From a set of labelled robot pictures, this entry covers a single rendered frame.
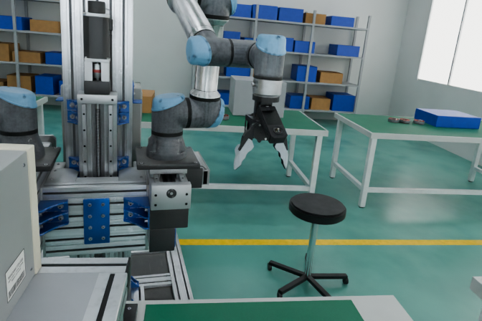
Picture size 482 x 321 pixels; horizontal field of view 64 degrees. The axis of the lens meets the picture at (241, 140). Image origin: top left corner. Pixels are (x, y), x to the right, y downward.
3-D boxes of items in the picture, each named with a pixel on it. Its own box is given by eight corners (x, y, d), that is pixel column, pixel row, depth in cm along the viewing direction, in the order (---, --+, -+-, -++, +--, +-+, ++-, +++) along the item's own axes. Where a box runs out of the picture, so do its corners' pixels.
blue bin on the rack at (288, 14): (273, 21, 701) (274, 8, 695) (295, 23, 707) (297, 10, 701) (278, 20, 661) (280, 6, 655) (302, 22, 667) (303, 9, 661)
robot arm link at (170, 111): (148, 125, 148) (148, 90, 144) (182, 125, 153) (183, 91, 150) (154, 134, 137) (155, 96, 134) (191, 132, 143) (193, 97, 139)
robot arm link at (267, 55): (277, 35, 103) (293, 36, 95) (272, 77, 106) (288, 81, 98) (249, 32, 100) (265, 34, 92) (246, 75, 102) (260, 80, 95)
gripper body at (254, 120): (268, 135, 110) (272, 92, 107) (279, 143, 102) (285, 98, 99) (242, 135, 108) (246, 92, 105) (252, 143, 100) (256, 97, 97)
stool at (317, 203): (263, 259, 271) (272, 185, 256) (331, 259, 278) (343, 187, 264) (282, 314, 219) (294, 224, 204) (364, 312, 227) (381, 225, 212)
